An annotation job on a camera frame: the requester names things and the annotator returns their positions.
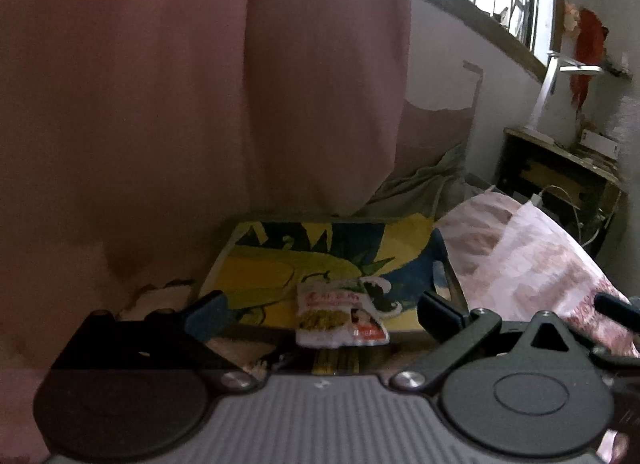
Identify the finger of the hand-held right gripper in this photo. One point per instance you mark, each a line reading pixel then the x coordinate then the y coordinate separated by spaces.
pixel 617 309
pixel 617 357

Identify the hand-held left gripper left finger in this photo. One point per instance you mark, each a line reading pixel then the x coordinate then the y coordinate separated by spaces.
pixel 207 310

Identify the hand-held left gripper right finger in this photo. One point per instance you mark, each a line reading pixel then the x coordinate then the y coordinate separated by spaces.
pixel 436 309

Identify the yellow and blue printed box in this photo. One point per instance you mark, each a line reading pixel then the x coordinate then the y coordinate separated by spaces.
pixel 260 264

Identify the white and red snack pouch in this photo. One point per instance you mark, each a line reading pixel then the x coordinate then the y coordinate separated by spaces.
pixel 340 316

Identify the pink patterned blanket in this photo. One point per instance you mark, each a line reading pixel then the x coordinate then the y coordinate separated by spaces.
pixel 540 254

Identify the grey-green cloth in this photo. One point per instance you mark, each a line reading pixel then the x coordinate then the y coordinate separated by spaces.
pixel 425 183

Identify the wooden nightstand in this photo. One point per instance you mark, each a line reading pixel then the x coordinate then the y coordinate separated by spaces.
pixel 550 173

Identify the small white box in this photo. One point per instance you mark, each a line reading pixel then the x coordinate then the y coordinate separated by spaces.
pixel 602 142

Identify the pink curtain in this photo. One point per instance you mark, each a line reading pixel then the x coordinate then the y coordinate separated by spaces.
pixel 150 93

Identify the white desk lamp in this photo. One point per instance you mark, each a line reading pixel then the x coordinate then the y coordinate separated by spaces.
pixel 542 93

